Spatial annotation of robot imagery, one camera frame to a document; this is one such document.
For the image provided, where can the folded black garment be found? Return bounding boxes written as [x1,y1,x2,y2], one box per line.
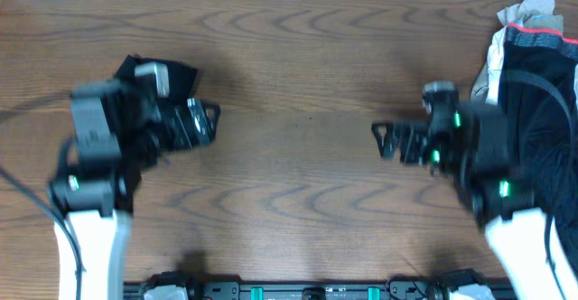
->
[114,55,199,104]

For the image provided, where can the black leggings red waistband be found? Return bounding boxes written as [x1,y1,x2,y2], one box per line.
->
[498,24,577,267]

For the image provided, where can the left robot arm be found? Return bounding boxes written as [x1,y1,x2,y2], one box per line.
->
[47,80,220,299]

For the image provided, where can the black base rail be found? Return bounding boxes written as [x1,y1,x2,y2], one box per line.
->
[121,269,517,300]

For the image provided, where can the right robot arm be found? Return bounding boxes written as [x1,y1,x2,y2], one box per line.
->
[371,100,577,299]

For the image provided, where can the white t-shirt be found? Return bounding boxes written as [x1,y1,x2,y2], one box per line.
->
[486,27,507,105]

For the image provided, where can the beige grey garment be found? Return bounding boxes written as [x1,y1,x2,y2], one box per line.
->
[471,0,564,103]

